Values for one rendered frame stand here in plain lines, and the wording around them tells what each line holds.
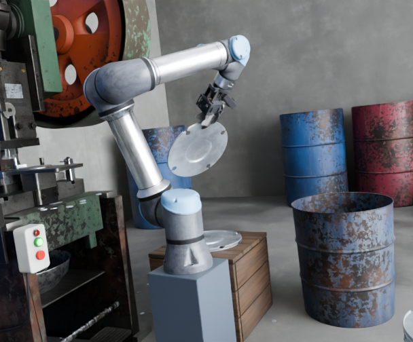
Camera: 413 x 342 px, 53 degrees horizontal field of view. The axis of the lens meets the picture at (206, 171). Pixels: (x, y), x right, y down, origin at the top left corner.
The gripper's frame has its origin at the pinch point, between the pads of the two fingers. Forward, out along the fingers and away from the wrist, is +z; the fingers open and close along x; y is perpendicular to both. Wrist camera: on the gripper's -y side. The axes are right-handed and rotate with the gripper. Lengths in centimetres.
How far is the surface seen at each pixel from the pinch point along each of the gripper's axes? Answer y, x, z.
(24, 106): 56, -36, 16
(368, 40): -286, -86, -3
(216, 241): -4, 32, 39
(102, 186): -75, -124, 189
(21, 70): 55, -46, 7
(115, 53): 20.3, -41.8, -4.8
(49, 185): 55, -8, 30
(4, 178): 67, -18, 33
